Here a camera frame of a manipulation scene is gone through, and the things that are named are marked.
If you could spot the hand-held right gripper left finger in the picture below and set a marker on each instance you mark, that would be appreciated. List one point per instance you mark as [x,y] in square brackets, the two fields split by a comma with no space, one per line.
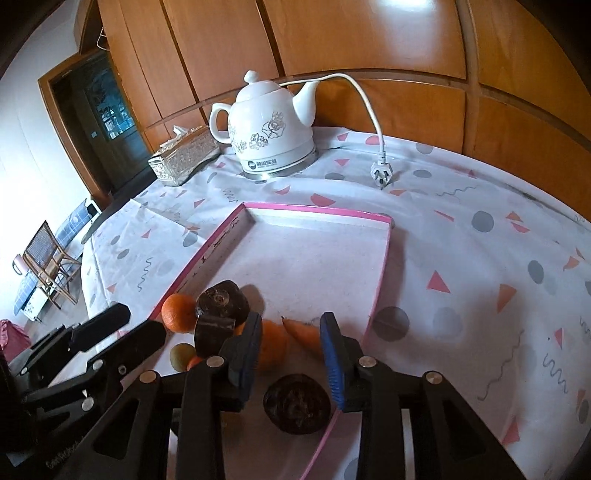
[249,364]

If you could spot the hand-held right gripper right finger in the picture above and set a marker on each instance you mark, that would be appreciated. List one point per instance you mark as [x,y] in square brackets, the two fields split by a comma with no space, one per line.
[333,364]

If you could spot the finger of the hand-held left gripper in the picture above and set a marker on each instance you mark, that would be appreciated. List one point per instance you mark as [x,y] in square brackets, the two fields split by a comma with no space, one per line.
[138,344]
[106,321]

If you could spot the orange carrot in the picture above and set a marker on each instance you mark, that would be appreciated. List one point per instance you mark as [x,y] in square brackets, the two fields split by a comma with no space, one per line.
[302,334]

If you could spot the small greenish brown fruit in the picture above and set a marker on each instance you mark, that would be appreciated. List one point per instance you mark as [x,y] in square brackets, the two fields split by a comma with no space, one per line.
[181,356]

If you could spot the red tomato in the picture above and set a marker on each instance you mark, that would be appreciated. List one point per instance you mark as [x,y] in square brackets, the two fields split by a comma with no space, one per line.
[195,363]

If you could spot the pink shallow tray box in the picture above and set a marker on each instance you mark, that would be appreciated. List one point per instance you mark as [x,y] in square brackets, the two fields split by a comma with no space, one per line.
[300,263]

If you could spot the orange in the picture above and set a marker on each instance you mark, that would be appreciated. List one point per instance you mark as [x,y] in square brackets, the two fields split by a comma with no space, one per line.
[272,346]
[179,313]

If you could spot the folding wicker chair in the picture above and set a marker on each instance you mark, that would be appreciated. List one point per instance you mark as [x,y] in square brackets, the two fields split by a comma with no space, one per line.
[44,249]

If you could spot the pink cloth bag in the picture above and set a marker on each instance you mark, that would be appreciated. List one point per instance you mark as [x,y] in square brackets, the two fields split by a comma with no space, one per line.
[11,334]

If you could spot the white patterned tablecloth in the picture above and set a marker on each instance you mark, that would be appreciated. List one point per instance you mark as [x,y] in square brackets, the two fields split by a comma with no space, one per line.
[461,277]

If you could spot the silver patterned tissue box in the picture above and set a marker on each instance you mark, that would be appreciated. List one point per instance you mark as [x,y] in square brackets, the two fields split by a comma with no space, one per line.
[184,157]

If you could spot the white power plug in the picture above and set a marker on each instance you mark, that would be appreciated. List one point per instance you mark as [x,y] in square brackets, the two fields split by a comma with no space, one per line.
[382,168]

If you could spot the dark wooden door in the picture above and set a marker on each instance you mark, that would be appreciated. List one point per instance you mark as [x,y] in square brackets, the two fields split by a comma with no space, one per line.
[106,115]

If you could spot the white floral electric kettle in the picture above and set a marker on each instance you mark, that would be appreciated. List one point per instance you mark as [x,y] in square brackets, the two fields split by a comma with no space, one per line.
[268,134]

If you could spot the wooden wardrobe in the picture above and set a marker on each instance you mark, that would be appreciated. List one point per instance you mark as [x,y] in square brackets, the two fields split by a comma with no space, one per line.
[415,55]

